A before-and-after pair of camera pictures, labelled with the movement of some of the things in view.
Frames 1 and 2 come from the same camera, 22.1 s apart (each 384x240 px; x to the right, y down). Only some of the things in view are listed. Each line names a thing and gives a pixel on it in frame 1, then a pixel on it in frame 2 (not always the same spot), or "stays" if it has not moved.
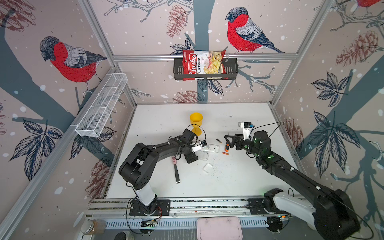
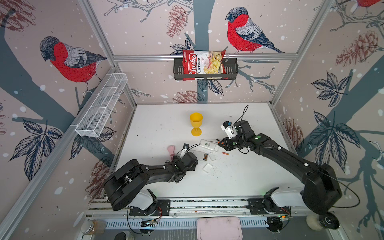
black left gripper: (191, 157) -> (193, 165)
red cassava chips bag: (196, 62) stays
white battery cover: (207, 167) stays
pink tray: (219, 228) stays
